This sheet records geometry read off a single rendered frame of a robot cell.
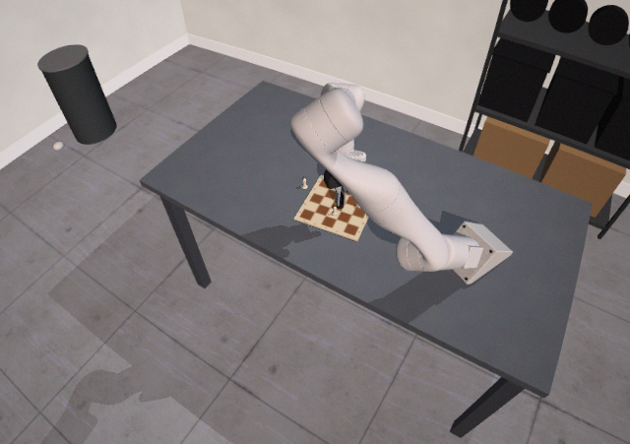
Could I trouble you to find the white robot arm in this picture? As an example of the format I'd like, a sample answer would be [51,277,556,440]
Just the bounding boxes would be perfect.
[290,83,483,272]

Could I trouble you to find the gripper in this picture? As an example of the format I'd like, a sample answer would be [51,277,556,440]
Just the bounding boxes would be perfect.
[324,140,366,206]

